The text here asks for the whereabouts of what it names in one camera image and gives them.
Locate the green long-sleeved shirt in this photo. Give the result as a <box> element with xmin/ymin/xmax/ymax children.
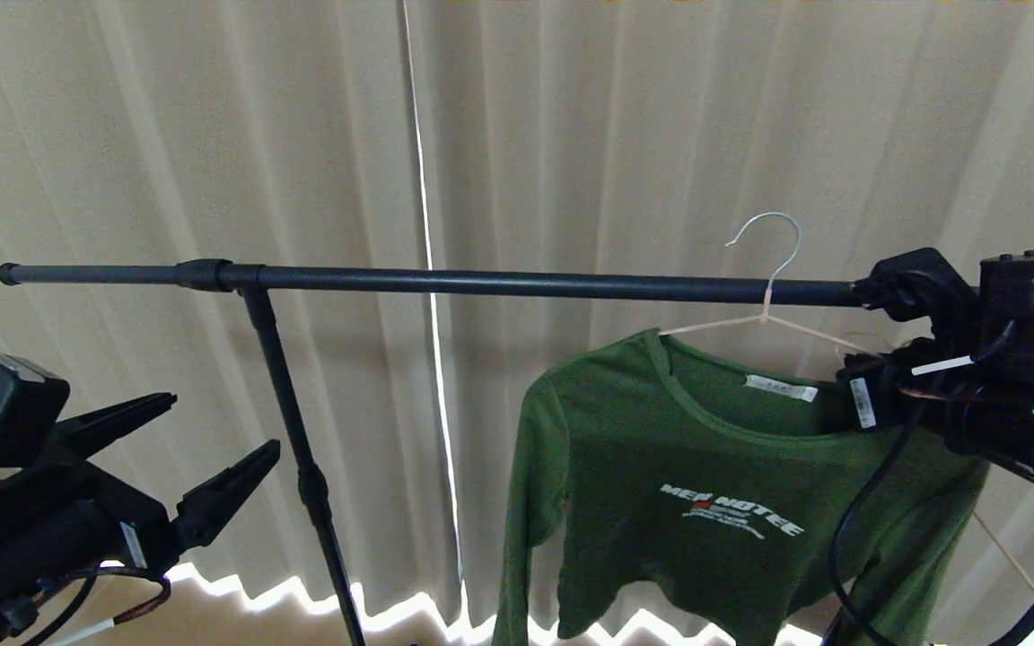
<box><xmin>492</xmin><ymin>327</ymin><xmax>991</xmax><ymax>646</ymax></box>

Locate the black clothes rack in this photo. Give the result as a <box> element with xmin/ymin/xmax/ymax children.
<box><xmin>0</xmin><ymin>260</ymin><xmax>872</xmax><ymax>646</ymax></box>

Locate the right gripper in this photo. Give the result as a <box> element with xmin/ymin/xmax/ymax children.
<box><xmin>836</xmin><ymin>345</ymin><xmax>1034</xmax><ymax>502</ymax></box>

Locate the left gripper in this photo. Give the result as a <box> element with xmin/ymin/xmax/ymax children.
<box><xmin>0</xmin><ymin>392</ymin><xmax>283</xmax><ymax>640</ymax></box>

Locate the pink clothes hanger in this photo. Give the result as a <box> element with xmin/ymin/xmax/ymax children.
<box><xmin>970</xmin><ymin>502</ymin><xmax>1034</xmax><ymax>629</ymax></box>
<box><xmin>659</xmin><ymin>212</ymin><xmax>881</xmax><ymax>356</ymax></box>

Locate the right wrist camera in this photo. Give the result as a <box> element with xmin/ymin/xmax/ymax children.
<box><xmin>853</xmin><ymin>248</ymin><xmax>977</xmax><ymax>342</ymax></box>

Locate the beige curtain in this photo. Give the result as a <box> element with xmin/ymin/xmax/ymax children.
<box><xmin>0</xmin><ymin>0</ymin><xmax>1034</xmax><ymax>646</ymax></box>

